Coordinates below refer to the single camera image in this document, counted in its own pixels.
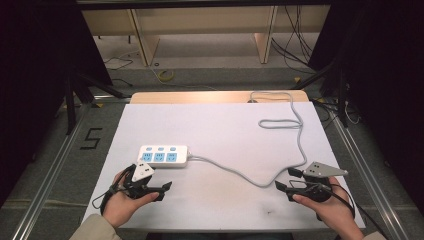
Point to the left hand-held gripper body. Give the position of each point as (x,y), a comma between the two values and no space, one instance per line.
(142,172)

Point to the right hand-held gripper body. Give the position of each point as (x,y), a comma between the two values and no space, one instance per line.
(322,171)

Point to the person's right hand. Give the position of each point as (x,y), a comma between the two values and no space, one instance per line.
(328,210)

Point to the person's left hand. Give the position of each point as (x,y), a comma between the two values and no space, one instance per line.
(121,206)

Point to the white power strip blue sockets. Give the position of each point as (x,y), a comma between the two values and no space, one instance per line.
(162,156)

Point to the white foam board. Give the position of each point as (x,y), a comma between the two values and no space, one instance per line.
(220,140)

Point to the black metal stand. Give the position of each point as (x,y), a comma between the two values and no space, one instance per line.
(333,80)
(80,90)

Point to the wooden table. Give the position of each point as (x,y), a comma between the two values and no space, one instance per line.
(200,97)

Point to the dark curtain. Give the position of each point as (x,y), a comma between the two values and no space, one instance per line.
(36,86)
(383,86)

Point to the light wooden desk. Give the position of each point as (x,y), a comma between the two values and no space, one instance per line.
(206,23)

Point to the aluminium floor rail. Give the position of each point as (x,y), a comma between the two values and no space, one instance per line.
(366,180)
(50,173)

